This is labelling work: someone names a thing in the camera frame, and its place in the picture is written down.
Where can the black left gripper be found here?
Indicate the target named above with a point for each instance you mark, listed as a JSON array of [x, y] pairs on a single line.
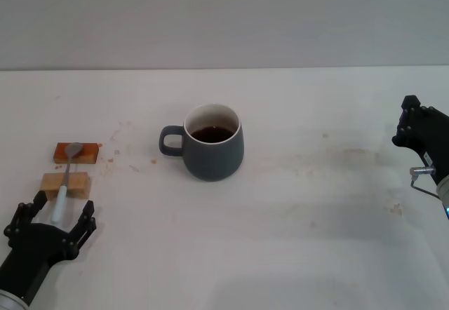
[[38, 247]]

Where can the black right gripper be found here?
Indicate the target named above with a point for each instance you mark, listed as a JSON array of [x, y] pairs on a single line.
[[433, 145]]

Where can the grey ceramic coffee cup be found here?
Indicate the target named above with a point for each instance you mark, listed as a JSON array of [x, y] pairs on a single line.
[[214, 159]]

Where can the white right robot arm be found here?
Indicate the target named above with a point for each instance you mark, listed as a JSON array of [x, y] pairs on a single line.
[[445, 194]]

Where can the light tan wooden block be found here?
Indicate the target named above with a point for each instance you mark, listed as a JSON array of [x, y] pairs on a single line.
[[79, 183]]

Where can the reddish brown wooden block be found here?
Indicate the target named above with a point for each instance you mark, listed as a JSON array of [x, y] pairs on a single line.
[[90, 152]]

